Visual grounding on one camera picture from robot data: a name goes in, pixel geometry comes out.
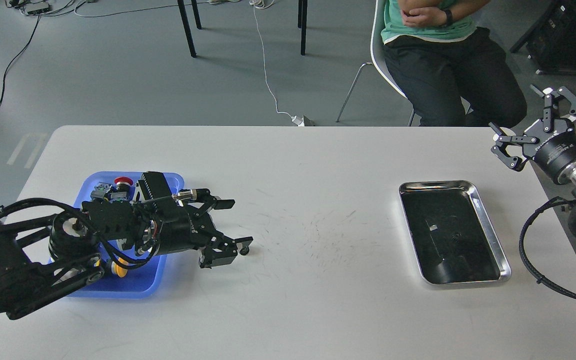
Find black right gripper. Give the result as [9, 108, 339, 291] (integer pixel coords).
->
[489, 84, 576, 186]

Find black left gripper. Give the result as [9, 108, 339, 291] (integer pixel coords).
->
[154, 188, 254, 269]

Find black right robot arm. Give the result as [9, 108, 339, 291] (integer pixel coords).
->
[489, 86, 576, 300]

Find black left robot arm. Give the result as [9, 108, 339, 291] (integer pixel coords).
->
[0, 171, 253, 320]

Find blue plastic tray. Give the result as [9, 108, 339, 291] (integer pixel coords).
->
[72, 171, 185, 299]

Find silver metal tray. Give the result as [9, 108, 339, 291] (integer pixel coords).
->
[398, 180, 512, 289]

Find person's hand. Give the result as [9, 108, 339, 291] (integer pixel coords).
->
[401, 7, 448, 28]

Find black equipment case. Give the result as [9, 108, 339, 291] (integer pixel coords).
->
[509, 0, 576, 76]

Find seated person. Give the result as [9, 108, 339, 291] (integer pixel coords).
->
[381, 0, 527, 128]

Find black wristwatch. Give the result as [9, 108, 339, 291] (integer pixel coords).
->
[441, 8, 454, 28]

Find white chair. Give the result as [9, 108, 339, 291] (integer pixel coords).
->
[336, 0, 473, 127]

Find black table legs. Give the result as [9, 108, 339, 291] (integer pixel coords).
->
[176, 0, 309, 59]

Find red push button switch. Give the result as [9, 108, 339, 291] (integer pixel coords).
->
[109, 177, 134, 201]

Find yellow push button switch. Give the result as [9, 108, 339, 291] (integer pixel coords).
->
[93, 259, 128, 278]

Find dark green push button switch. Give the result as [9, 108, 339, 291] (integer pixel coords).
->
[90, 182, 114, 201]

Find white charger cable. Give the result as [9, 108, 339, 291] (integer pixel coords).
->
[249, 0, 316, 127]

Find black floor cable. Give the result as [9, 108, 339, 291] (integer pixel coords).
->
[0, 0, 209, 146]

